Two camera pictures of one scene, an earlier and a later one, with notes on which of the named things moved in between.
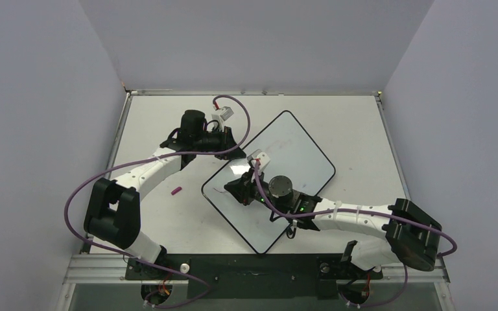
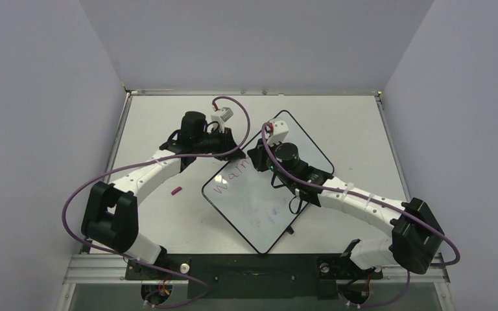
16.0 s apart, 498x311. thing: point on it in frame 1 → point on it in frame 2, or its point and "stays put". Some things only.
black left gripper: (225, 135) stays put
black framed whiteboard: (291, 153) stays put
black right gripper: (246, 189) → (260, 155)
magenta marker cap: (176, 190) stays put
